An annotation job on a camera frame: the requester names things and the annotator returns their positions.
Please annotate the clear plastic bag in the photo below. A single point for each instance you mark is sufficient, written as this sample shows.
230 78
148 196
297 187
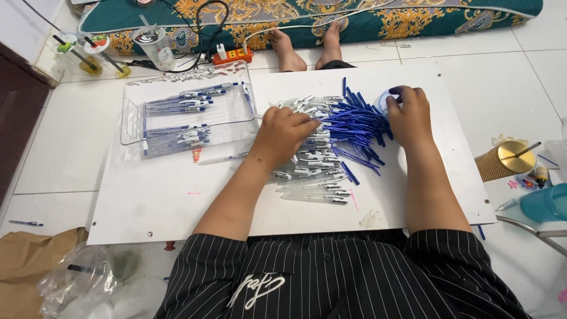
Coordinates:
88 274

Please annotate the person's left foot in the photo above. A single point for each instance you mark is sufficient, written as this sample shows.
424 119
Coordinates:
289 55

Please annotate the dark brown cabinet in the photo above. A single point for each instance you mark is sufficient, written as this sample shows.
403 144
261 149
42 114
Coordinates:
17 119

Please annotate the pink star sticker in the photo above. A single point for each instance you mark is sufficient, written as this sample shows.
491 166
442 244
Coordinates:
512 184

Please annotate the white plug adapter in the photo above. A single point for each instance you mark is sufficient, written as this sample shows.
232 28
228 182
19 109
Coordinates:
221 51

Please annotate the black pinstriped shirt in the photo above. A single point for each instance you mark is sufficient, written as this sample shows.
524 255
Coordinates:
336 279

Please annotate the woven tumbler with gold lid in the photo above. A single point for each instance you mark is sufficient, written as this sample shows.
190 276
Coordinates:
496 164

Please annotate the teal plastic cup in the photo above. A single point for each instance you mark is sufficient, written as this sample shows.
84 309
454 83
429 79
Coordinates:
547 203

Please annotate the clear plastic container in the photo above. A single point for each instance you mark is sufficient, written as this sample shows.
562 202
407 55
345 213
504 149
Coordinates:
558 153

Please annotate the clear cup with red lid sticker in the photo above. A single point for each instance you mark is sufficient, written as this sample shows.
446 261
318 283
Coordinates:
122 70

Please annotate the blue pen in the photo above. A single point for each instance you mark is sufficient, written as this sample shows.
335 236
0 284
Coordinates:
26 223

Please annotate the clear plastic tray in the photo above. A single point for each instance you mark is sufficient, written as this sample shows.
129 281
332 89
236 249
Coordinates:
133 102

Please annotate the row of assembled blue pens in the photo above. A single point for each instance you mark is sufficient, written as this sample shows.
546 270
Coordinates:
190 104

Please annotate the clear cup with green lid sticker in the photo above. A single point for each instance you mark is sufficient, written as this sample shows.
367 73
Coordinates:
91 66

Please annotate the person's left hand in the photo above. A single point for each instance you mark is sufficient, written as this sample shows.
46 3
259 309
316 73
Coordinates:
279 137

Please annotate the metal rod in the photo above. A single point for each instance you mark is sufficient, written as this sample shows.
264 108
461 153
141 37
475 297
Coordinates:
531 230

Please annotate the single clear pen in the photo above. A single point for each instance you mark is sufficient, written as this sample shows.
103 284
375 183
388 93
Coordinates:
221 158

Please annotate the white plastic cup with straw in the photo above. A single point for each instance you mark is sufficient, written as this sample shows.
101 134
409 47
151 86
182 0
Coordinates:
159 48

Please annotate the pile of blue ink refills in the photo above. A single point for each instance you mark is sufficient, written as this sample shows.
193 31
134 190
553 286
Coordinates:
354 124

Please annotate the teal floral mattress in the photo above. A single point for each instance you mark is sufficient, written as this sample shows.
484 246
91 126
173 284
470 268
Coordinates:
421 20

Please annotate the pile of clear pen barrels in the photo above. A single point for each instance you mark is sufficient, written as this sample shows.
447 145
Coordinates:
316 166

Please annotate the small dropper bottle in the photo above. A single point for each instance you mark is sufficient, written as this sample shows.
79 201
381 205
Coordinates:
541 177

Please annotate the brown paper bag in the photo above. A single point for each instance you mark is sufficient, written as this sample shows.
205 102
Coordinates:
22 261

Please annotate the person's right hand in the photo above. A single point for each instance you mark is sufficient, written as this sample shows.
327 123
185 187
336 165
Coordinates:
412 124

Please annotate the person's left fingers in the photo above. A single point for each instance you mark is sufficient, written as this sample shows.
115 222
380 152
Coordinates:
311 126

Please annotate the person's foot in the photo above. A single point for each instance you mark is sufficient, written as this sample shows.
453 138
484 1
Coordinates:
330 46
289 55

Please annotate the orange power strip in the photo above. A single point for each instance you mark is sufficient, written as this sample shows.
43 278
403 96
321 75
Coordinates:
234 56

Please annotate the person's right foot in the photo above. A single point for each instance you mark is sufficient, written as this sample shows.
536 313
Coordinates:
330 46

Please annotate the white work board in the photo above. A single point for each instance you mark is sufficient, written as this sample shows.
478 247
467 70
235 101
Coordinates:
177 195

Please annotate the small pink figurine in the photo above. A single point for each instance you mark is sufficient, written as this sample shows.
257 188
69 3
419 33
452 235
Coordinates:
196 154

